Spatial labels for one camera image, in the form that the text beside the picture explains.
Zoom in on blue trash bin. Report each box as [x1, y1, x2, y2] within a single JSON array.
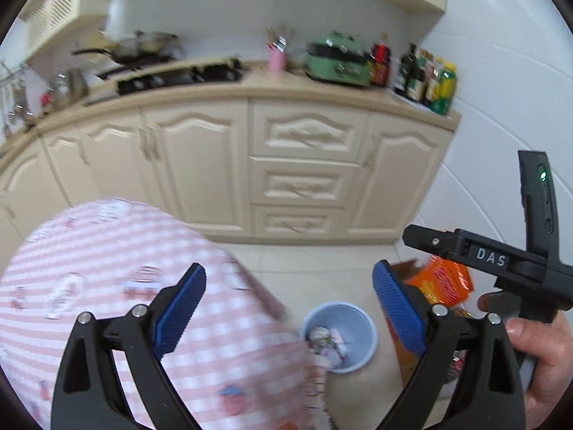
[[299, 302, 379, 375]]

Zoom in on cream kitchen cabinets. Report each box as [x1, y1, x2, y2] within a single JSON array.
[[1, 69, 460, 262]]

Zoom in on person's right hand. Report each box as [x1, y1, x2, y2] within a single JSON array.
[[505, 312, 572, 429]]

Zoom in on orange snack bag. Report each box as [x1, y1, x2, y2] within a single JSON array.
[[406, 255, 474, 308]]

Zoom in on cardboard box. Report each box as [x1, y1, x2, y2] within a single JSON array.
[[384, 256, 471, 388]]

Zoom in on pink checkered tablecloth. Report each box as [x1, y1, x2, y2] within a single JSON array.
[[1, 198, 332, 429]]

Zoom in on yellow green bottle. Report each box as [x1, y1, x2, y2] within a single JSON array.
[[430, 61, 457, 115]]

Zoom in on dark oil bottle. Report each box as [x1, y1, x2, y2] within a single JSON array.
[[393, 43, 423, 103]]

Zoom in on black gas stove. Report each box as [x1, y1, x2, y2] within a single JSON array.
[[96, 56, 246, 96]]

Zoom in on steel pot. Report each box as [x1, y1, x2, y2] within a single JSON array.
[[41, 68, 89, 113]]

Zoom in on red label sauce bottle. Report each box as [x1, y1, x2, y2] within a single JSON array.
[[370, 33, 391, 89]]

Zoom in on wok on stove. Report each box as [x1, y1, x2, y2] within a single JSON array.
[[71, 30, 179, 65]]

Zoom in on green electric appliance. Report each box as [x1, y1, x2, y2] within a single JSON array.
[[303, 31, 371, 89]]

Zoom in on pink utensil cup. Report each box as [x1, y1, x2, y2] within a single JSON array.
[[266, 27, 292, 72]]

